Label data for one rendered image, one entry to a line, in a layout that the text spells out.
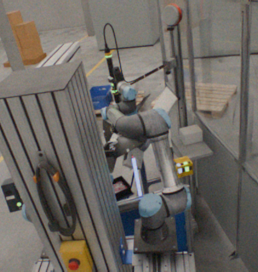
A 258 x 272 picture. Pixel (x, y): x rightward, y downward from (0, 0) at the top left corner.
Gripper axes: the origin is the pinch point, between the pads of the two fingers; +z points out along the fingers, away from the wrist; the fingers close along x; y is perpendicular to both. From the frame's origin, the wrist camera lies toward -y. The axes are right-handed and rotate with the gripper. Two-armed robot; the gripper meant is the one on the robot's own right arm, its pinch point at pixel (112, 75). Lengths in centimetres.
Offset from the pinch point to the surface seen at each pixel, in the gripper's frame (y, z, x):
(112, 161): 65, -2, -14
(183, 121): 68, 24, 64
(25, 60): 145, 814, -55
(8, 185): 39, -27, -84
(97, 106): 141, 281, 38
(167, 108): 35, -4, 37
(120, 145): 45.4, -15.2, -7.8
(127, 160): 62, -12, -4
